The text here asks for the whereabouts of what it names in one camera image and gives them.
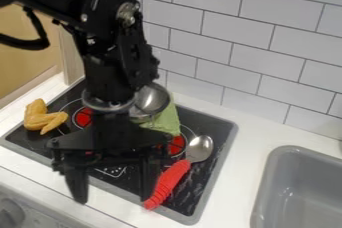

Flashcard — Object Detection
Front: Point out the toy stove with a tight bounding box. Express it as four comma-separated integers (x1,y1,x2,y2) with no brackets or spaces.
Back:
0,75,240,226

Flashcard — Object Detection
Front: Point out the red handled spoon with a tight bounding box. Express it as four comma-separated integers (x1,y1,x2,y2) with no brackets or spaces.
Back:
141,134,216,212

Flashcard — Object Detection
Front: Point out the green cloth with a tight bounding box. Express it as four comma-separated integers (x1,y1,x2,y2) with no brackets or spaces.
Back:
130,101,184,137

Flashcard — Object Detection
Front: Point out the silver pot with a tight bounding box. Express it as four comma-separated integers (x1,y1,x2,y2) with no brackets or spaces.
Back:
128,82,173,123

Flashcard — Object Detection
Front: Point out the toy sink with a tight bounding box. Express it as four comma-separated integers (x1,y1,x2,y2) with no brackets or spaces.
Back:
248,145,342,228

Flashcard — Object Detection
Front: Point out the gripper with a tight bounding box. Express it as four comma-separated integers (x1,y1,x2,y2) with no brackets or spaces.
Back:
44,107,174,205

